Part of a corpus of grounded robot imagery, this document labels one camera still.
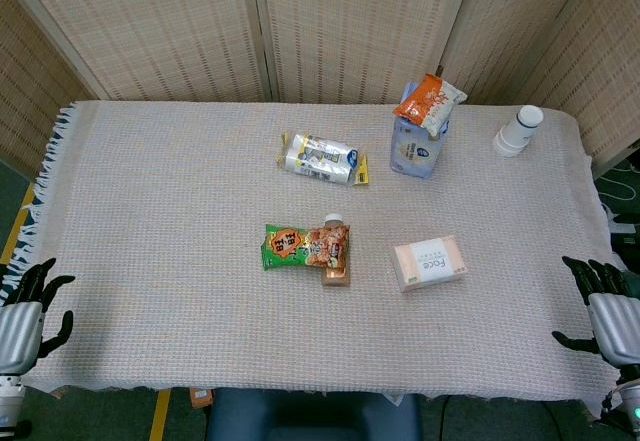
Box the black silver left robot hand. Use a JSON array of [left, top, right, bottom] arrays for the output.
[[0, 257, 77, 376]]

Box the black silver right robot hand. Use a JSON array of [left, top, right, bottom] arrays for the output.
[[551, 255, 640, 378]]

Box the pink tissue pack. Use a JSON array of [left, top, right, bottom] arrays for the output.
[[392, 234, 469, 294]]

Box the small orange cardboard box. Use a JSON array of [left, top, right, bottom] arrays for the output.
[[188, 385, 215, 410]]

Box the pale blue tissue pack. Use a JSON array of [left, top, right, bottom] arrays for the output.
[[389, 80, 452, 180]]

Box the beige woven tablecloth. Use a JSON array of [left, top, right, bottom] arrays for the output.
[[0, 99, 627, 418]]

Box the brown drink bottle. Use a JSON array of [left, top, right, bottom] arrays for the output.
[[319, 213, 353, 289]]

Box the green orange snack bag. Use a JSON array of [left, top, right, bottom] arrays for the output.
[[259, 223, 352, 272]]

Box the orange white snack bag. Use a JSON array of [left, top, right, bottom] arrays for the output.
[[392, 73, 469, 138]]

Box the blue padded chair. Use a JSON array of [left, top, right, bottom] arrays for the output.
[[205, 388, 424, 441]]

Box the silver yellow snack bag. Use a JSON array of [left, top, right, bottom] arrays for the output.
[[277, 131, 371, 187]]

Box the rattan folding screen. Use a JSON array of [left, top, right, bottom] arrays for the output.
[[0, 0, 640, 178]]

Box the white cable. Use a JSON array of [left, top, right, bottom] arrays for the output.
[[598, 158, 640, 203]]

